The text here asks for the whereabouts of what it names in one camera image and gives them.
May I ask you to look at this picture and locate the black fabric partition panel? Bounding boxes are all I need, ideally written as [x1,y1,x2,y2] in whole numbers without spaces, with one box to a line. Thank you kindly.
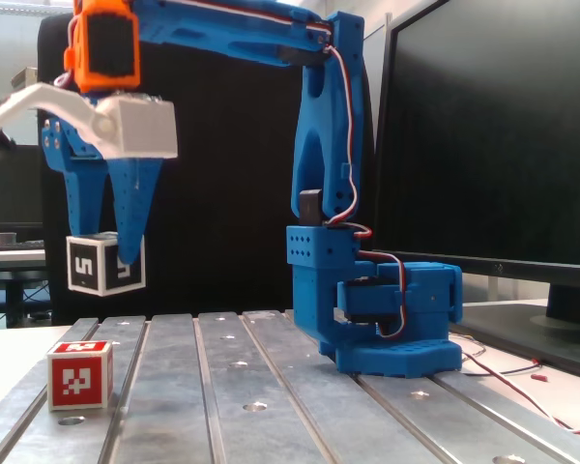
[37,10,378,326]

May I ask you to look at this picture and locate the white background desk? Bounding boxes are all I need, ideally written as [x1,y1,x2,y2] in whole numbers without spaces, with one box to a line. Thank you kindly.
[0,247,49,330]

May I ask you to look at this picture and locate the small dark background monitor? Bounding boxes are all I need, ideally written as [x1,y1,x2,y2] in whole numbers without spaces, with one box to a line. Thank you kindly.
[0,143,44,229]

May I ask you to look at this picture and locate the white camera on arm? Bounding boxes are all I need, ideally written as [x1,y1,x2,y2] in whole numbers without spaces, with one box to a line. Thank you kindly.
[0,81,179,160]

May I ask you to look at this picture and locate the brown cardboard box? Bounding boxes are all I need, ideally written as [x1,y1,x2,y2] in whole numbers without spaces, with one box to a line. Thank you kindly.
[12,66,40,87]

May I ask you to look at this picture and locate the red white black servo cable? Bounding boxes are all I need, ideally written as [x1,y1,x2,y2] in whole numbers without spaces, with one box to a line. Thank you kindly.
[139,0,339,49]
[337,221,415,339]
[318,33,362,227]

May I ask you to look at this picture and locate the black Dell monitor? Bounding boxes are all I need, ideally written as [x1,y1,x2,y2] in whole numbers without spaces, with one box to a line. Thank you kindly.
[370,0,580,381]

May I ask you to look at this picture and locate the blue gripper black motor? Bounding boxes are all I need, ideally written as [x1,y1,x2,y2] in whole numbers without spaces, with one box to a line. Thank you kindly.
[41,91,167,267]

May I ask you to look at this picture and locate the black marker cube white edges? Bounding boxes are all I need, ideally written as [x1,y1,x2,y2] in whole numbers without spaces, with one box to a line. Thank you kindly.
[66,231,148,297]

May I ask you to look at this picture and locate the slotted aluminium base plate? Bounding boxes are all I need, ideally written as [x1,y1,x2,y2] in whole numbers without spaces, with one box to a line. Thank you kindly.
[0,308,580,464]

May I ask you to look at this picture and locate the thin wire across table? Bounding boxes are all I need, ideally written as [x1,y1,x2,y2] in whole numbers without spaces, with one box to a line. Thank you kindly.
[456,335,580,436]

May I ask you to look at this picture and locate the red marker cube white edges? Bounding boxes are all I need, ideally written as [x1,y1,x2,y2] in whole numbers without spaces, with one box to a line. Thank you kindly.
[45,339,116,412]

